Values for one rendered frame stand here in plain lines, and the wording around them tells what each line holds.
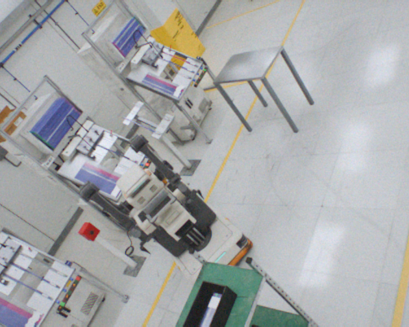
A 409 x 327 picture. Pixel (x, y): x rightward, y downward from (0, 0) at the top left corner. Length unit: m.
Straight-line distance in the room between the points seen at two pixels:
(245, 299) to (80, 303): 2.52
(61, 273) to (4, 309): 0.53
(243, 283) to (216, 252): 1.23
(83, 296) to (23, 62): 3.25
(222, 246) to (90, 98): 3.69
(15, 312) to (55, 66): 3.54
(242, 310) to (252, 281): 0.16
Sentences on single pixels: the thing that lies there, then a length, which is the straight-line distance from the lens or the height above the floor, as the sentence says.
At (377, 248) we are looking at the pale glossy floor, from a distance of 3.18.
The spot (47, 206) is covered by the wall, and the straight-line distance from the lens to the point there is 5.91.
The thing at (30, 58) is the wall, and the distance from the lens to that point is 6.06.
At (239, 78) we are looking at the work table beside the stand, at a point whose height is 0.80.
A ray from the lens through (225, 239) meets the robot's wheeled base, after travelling 3.45.
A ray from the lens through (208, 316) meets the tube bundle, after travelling 2.22.
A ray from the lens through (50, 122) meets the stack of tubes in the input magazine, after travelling 4.30.
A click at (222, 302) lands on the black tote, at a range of 2.14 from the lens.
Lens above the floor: 2.64
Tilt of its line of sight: 34 degrees down
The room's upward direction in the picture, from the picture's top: 42 degrees counter-clockwise
